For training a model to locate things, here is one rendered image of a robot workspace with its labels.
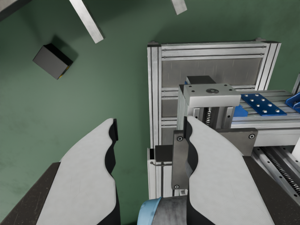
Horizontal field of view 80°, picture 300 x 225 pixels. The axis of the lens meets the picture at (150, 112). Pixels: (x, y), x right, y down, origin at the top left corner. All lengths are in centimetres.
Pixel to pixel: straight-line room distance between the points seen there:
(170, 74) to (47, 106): 112
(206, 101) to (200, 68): 82
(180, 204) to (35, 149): 190
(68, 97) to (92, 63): 38
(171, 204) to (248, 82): 119
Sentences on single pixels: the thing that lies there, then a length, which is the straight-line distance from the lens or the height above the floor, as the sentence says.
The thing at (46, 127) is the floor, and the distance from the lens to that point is 195.
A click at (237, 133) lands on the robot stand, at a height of 104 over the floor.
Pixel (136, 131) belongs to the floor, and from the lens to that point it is 175.
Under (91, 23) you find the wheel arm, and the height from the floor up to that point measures 83.
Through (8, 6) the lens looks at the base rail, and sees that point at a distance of 86.
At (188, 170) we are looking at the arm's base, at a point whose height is 107.
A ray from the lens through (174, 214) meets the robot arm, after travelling 41.
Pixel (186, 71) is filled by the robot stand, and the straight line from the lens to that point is 129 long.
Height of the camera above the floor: 142
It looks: 61 degrees down
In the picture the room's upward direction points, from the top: 178 degrees clockwise
